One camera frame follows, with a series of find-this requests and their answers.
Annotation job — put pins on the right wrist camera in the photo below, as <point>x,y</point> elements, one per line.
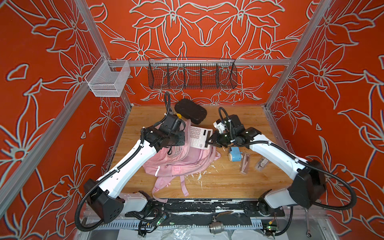
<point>223,126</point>

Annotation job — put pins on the black pencil case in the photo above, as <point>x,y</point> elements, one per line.
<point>191,111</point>

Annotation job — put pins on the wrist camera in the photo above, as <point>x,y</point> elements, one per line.
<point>172,124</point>
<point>223,126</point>

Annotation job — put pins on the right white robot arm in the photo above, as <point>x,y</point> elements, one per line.
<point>309,177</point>

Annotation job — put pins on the silver wrench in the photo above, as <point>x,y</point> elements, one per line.
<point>308,232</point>

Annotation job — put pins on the white wire wall basket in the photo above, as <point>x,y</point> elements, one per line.
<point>108,78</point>

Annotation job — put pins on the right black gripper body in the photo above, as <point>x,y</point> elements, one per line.
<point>223,139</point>

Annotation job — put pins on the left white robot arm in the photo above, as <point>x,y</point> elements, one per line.
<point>102,195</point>

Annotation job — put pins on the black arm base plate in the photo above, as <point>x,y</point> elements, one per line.
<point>206,206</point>

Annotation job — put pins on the metal ball valve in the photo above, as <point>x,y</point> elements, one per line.
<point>216,227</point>

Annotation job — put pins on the white cable duct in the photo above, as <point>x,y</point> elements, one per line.
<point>133,224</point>

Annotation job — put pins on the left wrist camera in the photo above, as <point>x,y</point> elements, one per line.
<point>172,124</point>

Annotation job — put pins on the pink student backpack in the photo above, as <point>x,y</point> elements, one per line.
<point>185,160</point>

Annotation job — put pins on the black wire wall basket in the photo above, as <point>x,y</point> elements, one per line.
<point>192,73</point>

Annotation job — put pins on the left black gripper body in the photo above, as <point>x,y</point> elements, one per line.
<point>177,138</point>

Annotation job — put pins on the blue pencil sharpener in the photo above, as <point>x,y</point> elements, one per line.
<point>235,155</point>

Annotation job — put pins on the clear eraser box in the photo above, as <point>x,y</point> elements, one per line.
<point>261,164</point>

